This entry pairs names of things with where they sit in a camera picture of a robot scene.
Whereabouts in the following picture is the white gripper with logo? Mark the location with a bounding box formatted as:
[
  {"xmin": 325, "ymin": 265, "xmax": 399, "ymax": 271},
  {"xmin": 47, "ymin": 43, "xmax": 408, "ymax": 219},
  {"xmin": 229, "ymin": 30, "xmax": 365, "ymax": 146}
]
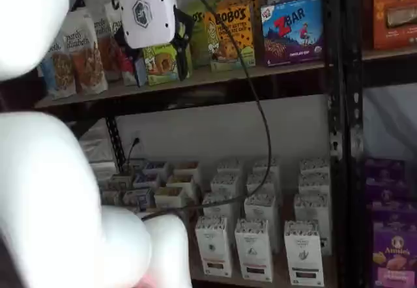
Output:
[{"xmin": 113, "ymin": 0, "xmax": 197, "ymax": 87}]

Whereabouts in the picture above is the small green Bobo's box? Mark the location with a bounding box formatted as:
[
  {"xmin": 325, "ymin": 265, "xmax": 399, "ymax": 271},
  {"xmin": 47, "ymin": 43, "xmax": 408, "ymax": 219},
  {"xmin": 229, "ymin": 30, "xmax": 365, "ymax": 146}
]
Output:
[{"xmin": 142, "ymin": 42, "xmax": 182, "ymax": 86}]

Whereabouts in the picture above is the large green Bobo's box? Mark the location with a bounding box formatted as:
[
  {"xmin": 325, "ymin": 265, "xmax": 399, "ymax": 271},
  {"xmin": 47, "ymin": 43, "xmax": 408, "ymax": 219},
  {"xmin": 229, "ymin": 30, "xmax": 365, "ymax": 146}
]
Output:
[{"xmin": 186, "ymin": 0, "xmax": 223, "ymax": 70}]

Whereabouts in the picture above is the small white box grey top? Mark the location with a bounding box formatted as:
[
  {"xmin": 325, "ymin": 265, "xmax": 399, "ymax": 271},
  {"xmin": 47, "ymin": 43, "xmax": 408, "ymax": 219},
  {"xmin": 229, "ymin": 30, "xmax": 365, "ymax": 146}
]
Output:
[
  {"xmin": 100, "ymin": 188, "xmax": 124, "ymax": 207},
  {"xmin": 108, "ymin": 173, "xmax": 135, "ymax": 191},
  {"xmin": 125, "ymin": 158, "xmax": 146, "ymax": 175}
]

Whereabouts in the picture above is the small white box blue top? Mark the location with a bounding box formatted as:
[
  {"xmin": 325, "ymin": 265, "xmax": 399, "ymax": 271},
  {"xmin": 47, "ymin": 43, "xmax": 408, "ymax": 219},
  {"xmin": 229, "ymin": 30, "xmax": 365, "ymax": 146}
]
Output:
[
  {"xmin": 122, "ymin": 188, "xmax": 154, "ymax": 211},
  {"xmin": 132, "ymin": 173, "xmax": 161, "ymax": 190},
  {"xmin": 142, "ymin": 160, "xmax": 169, "ymax": 177}
]

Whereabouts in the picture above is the small white box brown top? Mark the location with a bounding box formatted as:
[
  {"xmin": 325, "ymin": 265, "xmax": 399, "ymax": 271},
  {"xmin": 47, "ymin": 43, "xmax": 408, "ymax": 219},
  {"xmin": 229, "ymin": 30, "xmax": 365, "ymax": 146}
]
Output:
[
  {"xmin": 171, "ymin": 160, "xmax": 201, "ymax": 180},
  {"xmin": 165, "ymin": 173, "xmax": 197, "ymax": 192},
  {"xmin": 152, "ymin": 185, "xmax": 187, "ymax": 209}
]

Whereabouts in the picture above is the white box orange strip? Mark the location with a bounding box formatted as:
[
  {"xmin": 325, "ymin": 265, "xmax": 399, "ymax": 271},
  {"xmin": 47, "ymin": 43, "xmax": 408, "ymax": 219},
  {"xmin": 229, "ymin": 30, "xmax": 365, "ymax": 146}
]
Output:
[
  {"xmin": 194, "ymin": 215, "xmax": 233, "ymax": 278},
  {"xmin": 201, "ymin": 191, "xmax": 242, "ymax": 237},
  {"xmin": 210, "ymin": 171, "xmax": 244, "ymax": 197},
  {"xmin": 216, "ymin": 158, "xmax": 246, "ymax": 177}
]

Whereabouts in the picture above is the white box pink strip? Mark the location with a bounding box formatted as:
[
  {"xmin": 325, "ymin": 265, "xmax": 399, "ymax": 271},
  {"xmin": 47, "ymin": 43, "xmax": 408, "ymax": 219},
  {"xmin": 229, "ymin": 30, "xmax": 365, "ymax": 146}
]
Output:
[
  {"xmin": 246, "ymin": 171, "xmax": 281, "ymax": 198},
  {"xmin": 252, "ymin": 156, "xmax": 281, "ymax": 176},
  {"xmin": 233, "ymin": 218, "xmax": 274, "ymax": 283},
  {"xmin": 243, "ymin": 193, "xmax": 281, "ymax": 253}
]

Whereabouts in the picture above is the white box green strip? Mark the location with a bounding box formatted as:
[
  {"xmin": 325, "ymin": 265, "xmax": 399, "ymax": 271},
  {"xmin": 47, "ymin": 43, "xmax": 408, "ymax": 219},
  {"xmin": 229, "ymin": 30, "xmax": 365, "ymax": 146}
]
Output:
[
  {"xmin": 293, "ymin": 192, "xmax": 330, "ymax": 257},
  {"xmin": 298, "ymin": 156, "xmax": 330, "ymax": 175},
  {"xmin": 283, "ymin": 219, "xmax": 326, "ymax": 285},
  {"xmin": 297, "ymin": 171, "xmax": 331, "ymax": 197}
]

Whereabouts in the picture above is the orange snack box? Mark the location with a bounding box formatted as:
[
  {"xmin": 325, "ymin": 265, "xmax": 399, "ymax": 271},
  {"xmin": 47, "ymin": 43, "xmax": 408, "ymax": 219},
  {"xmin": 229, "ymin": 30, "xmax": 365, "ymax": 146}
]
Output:
[{"xmin": 372, "ymin": 0, "xmax": 417, "ymax": 50}]

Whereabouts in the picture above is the purple Annie's box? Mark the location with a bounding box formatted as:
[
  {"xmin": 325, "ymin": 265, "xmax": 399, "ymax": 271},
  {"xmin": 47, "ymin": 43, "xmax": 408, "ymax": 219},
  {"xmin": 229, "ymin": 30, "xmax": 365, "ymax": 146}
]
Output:
[
  {"xmin": 370, "ymin": 200, "xmax": 417, "ymax": 288},
  {"xmin": 366, "ymin": 177, "xmax": 414, "ymax": 208},
  {"xmin": 364, "ymin": 158, "xmax": 407, "ymax": 182}
]

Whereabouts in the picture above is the red Purely Elizabeth granola bag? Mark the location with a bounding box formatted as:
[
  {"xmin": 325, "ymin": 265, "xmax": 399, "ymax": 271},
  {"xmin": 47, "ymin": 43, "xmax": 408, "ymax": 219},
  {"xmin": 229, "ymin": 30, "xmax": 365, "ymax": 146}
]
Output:
[{"xmin": 106, "ymin": 3, "xmax": 137, "ymax": 86}]

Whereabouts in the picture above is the orange Purely Elizabeth granola bag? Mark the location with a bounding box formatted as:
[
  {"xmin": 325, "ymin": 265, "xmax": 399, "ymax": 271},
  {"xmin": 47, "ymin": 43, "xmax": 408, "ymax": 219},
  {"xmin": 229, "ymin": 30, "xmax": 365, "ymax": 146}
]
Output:
[
  {"xmin": 91, "ymin": 6, "xmax": 122, "ymax": 82},
  {"xmin": 63, "ymin": 14, "xmax": 109, "ymax": 95}
]

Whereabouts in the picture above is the blue Purely Elizabeth granola bag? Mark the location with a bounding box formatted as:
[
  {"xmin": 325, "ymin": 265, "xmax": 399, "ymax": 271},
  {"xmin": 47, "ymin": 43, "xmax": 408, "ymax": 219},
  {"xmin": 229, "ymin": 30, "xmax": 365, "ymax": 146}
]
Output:
[{"xmin": 39, "ymin": 39, "xmax": 78, "ymax": 100}]

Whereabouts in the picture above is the white plastic bag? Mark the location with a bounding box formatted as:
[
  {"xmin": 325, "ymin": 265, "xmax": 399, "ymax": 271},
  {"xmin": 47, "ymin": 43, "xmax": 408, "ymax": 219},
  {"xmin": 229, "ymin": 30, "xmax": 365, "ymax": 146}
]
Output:
[{"xmin": 79, "ymin": 120, "xmax": 115, "ymax": 184}]

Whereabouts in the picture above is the black power cord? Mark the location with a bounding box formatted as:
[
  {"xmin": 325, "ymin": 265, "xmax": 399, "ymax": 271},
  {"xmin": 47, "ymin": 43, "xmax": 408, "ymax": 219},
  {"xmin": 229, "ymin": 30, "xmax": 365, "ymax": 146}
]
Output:
[{"xmin": 124, "ymin": 137, "xmax": 141, "ymax": 173}]

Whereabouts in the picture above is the thick black gripper cable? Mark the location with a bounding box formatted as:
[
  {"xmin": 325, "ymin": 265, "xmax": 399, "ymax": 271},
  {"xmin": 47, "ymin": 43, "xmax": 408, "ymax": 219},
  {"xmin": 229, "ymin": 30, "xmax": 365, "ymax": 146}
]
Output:
[{"xmin": 139, "ymin": 0, "xmax": 273, "ymax": 222}]

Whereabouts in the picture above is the black metal shelf frame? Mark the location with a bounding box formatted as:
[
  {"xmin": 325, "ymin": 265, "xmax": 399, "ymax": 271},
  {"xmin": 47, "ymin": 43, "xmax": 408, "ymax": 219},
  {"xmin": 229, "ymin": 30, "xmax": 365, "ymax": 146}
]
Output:
[
  {"xmin": 34, "ymin": 0, "xmax": 345, "ymax": 288},
  {"xmin": 343, "ymin": 0, "xmax": 417, "ymax": 288}
]

